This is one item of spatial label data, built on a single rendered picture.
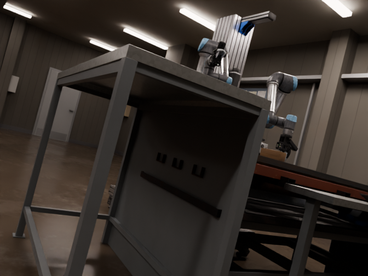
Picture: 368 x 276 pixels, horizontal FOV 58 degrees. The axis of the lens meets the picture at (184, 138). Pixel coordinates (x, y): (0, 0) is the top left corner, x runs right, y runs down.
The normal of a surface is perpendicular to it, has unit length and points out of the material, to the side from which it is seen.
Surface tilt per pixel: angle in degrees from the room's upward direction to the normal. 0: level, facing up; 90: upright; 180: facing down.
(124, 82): 90
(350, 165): 90
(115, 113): 90
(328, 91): 90
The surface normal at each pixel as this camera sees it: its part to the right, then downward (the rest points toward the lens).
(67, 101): 0.56, 0.12
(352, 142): -0.79, -0.22
